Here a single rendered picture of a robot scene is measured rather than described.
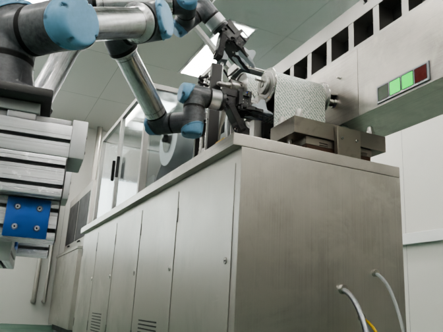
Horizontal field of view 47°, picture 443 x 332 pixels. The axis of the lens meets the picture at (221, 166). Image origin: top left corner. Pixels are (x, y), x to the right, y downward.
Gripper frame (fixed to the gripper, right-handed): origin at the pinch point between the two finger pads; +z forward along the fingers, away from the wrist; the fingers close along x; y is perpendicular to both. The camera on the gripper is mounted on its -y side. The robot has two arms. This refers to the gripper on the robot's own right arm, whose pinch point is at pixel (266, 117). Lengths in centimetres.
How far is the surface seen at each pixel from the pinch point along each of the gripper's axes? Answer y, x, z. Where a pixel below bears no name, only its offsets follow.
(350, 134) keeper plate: -9.1, -22.3, 21.3
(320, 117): 4.9, -0.6, 24.3
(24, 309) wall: -85, 556, -31
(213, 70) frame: 30.9, 32.7, -9.6
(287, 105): 6.8, -0.6, 8.8
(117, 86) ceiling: 171, 389, 19
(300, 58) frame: 50, 33, 36
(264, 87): 13.9, 3.4, 0.5
